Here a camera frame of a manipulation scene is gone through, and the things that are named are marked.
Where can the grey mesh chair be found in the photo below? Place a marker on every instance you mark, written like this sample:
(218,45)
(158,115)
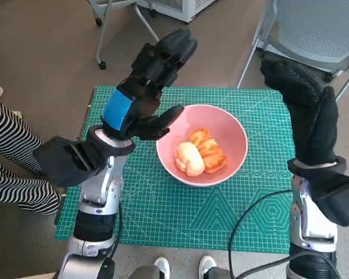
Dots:
(317,29)

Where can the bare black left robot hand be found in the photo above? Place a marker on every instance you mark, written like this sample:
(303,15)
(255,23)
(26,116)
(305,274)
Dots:
(148,78)

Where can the pale round toy bread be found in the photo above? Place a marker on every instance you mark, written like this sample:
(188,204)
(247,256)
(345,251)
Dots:
(189,160)

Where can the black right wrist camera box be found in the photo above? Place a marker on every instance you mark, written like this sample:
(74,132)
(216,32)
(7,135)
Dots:
(340,197)

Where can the green cutting mat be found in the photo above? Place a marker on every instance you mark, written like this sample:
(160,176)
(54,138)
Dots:
(163,209)

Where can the white cabinet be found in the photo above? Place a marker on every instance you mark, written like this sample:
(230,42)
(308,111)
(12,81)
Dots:
(186,8)

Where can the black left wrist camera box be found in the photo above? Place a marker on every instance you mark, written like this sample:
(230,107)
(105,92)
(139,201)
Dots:
(58,162)

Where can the grey chair frame with casters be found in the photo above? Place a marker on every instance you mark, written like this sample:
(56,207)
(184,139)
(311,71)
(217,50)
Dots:
(102,64)

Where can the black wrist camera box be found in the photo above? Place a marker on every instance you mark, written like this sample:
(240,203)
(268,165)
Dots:
(58,162)
(340,197)

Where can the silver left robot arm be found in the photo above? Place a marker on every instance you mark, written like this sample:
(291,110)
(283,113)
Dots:
(99,197)

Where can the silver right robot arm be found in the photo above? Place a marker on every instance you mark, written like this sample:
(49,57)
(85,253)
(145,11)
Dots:
(311,221)

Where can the pink bowl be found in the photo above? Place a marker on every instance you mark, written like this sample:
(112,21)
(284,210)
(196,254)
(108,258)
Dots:
(227,130)

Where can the orange braided toy bread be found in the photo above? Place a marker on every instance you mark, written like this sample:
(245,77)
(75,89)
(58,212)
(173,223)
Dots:
(212,154)

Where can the dark grey leg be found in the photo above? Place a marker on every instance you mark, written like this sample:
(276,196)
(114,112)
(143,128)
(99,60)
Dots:
(145,273)
(219,274)

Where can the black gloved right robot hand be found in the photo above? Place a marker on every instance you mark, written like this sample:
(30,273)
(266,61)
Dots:
(311,122)

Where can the person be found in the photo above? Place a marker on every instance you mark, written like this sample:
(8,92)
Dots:
(14,136)

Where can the white shoe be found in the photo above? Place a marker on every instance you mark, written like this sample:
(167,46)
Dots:
(162,266)
(207,264)

